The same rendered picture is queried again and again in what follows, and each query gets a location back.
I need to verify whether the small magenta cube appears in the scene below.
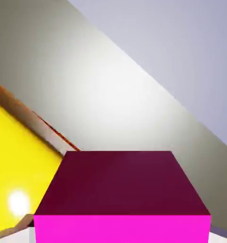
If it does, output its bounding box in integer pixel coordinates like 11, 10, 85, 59
33, 150, 212, 243

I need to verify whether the large yellow box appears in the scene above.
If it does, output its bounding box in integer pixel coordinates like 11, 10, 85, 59
0, 98, 64, 235

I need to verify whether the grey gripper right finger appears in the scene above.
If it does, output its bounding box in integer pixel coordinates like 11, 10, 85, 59
208, 225, 227, 243

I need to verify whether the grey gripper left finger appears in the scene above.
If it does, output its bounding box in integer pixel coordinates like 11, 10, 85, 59
0, 218, 36, 243

